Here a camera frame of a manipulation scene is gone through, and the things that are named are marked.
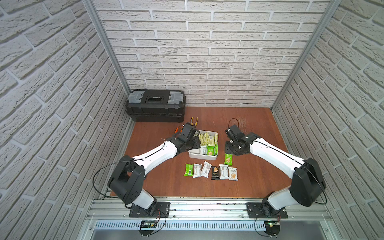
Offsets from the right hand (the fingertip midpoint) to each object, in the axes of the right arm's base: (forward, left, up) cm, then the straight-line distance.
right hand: (229, 149), depth 86 cm
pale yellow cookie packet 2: (+11, +13, -5) cm, 18 cm away
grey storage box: (+1, +21, -6) cm, 22 cm away
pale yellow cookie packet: (+12, +6, -5) cm, 14 cm away
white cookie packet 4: (-10, +4, -8) cm, 14 cm away
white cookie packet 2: (-9, +20, -7) cm, 23 cm away
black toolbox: (+33, +45, +7) cm, 56 cm away
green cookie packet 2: (-3, 0, -8) cm, 8 cm away
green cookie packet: (+4, +10, -8) cm, 14 cm away
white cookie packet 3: (-8, +14, -8) cm, 18 cm away
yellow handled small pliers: (+28, +18, -8) cm, 34 cm away
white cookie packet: (+5, +15, -8) cm, 17 cm away
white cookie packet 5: (-12, -1, -8) cm, 14 cm away
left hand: (+5, +17, +3) cm, 18 cm away
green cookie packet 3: (-8, +25, -7) cm, 27 cm away
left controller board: (-34, +46, -11) cm, 58 cm away
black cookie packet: (-11, +9, -8) cm, 16 cm away
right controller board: (-38, -15, -11) cm, 42 cm away
